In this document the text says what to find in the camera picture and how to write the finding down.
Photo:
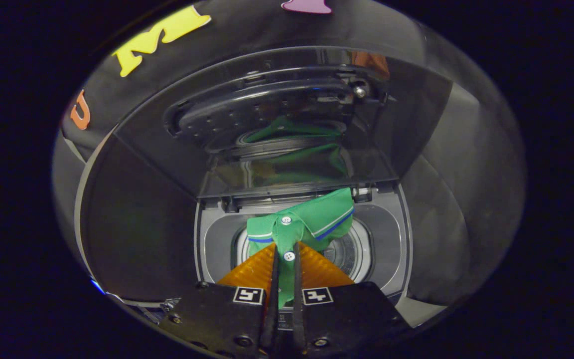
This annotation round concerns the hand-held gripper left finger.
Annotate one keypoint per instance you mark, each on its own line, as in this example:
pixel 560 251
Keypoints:
pixel 217 314

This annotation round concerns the washing machine glass lid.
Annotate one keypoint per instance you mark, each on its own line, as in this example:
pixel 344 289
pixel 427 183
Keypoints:
pixel 177 144

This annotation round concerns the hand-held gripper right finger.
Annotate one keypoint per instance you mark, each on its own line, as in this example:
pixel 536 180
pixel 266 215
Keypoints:
pixel 347 314

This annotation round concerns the green polo shirt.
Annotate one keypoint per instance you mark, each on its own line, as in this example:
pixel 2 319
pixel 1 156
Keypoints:
pixel 312 214

